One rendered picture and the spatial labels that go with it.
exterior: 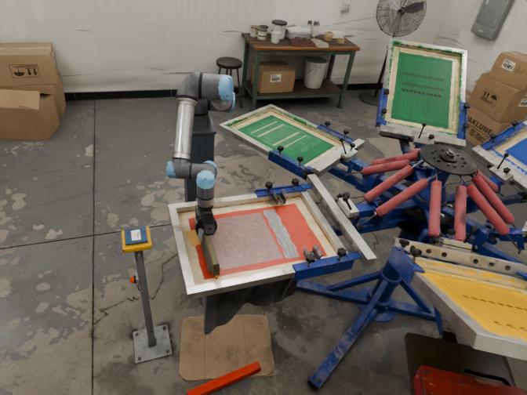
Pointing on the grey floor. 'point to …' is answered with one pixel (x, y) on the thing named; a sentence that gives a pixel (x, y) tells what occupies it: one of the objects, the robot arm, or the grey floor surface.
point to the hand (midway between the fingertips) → (205, 239)
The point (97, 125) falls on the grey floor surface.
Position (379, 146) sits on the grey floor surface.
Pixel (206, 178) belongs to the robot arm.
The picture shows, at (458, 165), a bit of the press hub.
